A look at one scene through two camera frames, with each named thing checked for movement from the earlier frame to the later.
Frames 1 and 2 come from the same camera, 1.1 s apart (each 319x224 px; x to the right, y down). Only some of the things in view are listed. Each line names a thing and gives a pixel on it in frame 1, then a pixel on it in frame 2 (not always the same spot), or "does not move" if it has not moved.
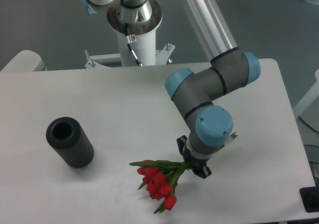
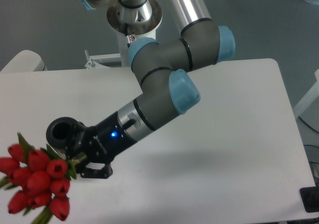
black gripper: [197, 165] to [102, 143]
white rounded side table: [26, 60] does not move
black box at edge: [310, 198] does not move
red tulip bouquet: [160, 178] to [37, 181]
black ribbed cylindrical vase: [67, 136] does not move
